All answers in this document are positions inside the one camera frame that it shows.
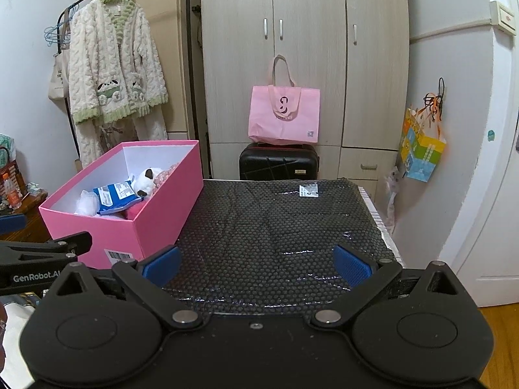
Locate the blue wet wipes pack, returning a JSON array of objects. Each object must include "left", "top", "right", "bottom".
[{"left": 93, "top": 180, "right": 142, "bottom": 216}]

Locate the white round plush toy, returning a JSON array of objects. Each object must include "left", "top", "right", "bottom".
[{"left": 132, "top": 168, "right": 162, "bottom": 198}]

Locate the lilac mesh bath pouf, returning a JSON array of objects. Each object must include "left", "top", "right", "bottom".
[{"left": 75, "top": 191, "right": 100, "bottom": 217}]

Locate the pink cardboard box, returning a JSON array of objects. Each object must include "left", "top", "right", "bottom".
[{"left": 40, "top": 140, "right": 203, "bottom": 269}]

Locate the pink floral scrunchie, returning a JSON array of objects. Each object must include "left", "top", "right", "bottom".
[{"left": 154, "top": 163, "right": 178, "bottom": 190}]

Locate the small clear plastic wrapper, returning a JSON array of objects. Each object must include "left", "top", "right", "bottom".
[{"left": 299, "top": 183, "right": 319, "bottom": 198}]

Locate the black bubble mat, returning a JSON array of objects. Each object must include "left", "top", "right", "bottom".
[{"left": 163, "top": 179, "right": 395, "bottom": 315}]

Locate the white door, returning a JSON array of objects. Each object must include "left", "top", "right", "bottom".
[{"left": 453, "top": 25, "right": 518, "bottom": 306}]

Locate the colourful paper gift bag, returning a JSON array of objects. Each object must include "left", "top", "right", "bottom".
[{"left": 399, "top": 77, "right": 447, "bottom": 183}]

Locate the black small suitcase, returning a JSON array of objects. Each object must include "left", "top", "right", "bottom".
[{"left": 238, "top": 143, "right": 319, "bottom": 181}]

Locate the cream fluffy knit cardigan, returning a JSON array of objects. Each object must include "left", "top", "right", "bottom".
[{"left": 69, "top": 0, "right": 169, "bottom": 166}]

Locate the pink tote bag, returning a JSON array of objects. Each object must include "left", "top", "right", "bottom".
[{"left": 248, "top": 54, "right": 320, "bottom": 146}]

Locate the black clothes rack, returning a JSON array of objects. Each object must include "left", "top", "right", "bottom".
[{"left": 54, "top": 0, "right": 144, "bottom": 163}]

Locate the beige wooden wardrobe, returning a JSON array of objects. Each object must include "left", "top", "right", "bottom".
[{"left": 137, "top": 0, "right": 409, "bottom": 194}]

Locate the white wall switch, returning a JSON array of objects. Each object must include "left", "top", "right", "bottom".
[{"left": 490, "top": 1, "right": 517, "bottom": 36}]

